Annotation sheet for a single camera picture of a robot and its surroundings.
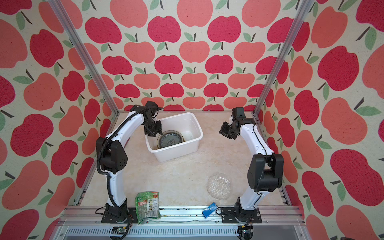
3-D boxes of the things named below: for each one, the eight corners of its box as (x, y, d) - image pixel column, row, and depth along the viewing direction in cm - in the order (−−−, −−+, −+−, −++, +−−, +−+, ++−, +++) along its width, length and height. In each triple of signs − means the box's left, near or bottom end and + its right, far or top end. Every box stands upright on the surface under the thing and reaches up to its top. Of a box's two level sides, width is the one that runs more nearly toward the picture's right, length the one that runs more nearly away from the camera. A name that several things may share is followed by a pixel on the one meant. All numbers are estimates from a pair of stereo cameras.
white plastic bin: (169, 164, 94) (166, 150, 80) (173, 128, 113) (171, 112, 99) (202, 164, 94) (204, 150, 80) (200, 128, 113) (201, 112, 99)
